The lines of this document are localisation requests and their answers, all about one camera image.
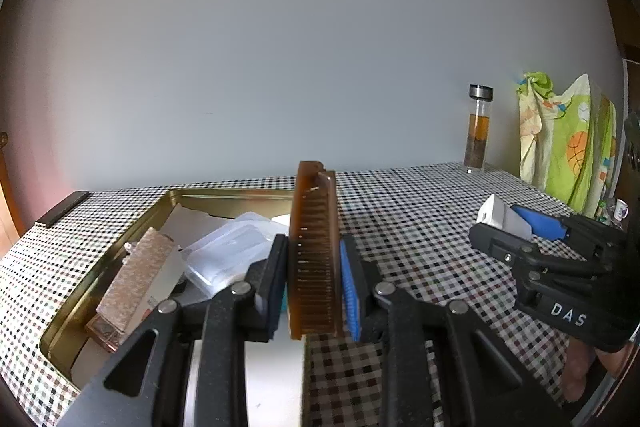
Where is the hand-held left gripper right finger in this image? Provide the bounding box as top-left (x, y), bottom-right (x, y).
top-left (338, 234), bottom-right (573, 427)

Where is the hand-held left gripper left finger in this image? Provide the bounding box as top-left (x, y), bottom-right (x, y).
top-left (55, 234), bottom-right (290, 427)

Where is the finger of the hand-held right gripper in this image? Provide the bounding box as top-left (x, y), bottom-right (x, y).
top-left (469, 225), bottom-right (544, 266)
top-left (512, 205), bottom-right (571, 239)

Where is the small white box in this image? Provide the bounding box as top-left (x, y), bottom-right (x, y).
top-left (477, 194), bottom-right (534, 241)

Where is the brown comb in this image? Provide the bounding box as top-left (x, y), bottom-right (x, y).
top-left (287, 161), bottom-right (345, 341)

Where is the clear plastic box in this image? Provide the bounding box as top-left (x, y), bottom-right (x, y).
top-left (182, 211), bottom-right (291, 299)

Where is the white patterned box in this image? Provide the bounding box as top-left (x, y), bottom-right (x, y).
top-left (95, 228), bottom-right (177, 338)

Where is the gold tin box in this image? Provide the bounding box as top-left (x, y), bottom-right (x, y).
top-left (39, 188), bottom-right (301, 395)

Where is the copper-coloured box with rubber band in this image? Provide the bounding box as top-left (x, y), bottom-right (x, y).
top-left (84, 314), bottom-right (127, 351)

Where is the green printed cloth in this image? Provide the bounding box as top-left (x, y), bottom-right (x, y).
top-left (515, 71), bottom-right (619, 214)

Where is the white paper liner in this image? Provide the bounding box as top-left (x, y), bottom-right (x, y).
top-left (70, 204), bottom-right (291, 384)

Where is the checked tablecloth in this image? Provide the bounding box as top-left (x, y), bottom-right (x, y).
top-left (0, 161), bottom-right (626, 427)

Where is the glass tea bottle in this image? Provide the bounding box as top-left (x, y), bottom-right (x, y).
top-left (464, 84), bottom-right (496, 174)

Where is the dark flat phone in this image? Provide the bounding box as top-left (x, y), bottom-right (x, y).
top-left (35, 191), bottom-right (91, 228)

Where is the wooden door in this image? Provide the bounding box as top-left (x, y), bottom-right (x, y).
top-left (0, 127), bottom-right (26, 258)

